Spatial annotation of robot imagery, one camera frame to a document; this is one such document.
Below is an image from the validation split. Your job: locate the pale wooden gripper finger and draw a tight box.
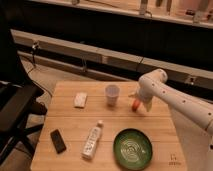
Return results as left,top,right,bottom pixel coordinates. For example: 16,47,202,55
143,100,152,112

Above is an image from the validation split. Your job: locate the red pepper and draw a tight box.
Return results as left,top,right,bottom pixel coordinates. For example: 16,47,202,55
132,99,141,111

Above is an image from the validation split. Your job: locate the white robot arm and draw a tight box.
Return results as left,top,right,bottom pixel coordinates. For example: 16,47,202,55
131,69,213,150

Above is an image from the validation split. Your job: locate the translucent plastic cup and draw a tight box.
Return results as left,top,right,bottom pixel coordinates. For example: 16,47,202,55
105,85,120,106

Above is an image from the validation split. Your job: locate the green round bowl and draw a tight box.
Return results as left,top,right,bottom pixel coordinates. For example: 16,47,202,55
113,128,153,171

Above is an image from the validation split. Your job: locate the white sponge block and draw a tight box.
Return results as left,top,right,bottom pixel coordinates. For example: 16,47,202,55
74,92,87,108

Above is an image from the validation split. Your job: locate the white plastic bottle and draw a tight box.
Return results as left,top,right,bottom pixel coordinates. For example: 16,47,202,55
82,120,103,159

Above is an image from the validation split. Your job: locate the black smartphone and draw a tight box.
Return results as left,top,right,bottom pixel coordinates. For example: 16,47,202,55
50,129,66,154

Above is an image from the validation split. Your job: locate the black office chair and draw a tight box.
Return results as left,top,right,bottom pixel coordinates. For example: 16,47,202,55
0,26,47,165

